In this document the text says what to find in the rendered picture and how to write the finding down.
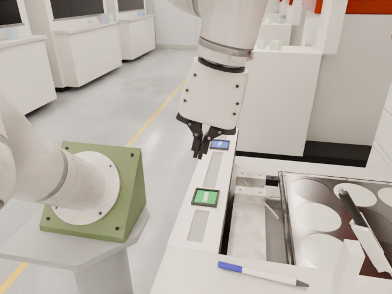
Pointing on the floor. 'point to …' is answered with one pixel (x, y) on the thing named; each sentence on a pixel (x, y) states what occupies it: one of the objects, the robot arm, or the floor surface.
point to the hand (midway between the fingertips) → (200, 146)
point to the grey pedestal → (77, 255)
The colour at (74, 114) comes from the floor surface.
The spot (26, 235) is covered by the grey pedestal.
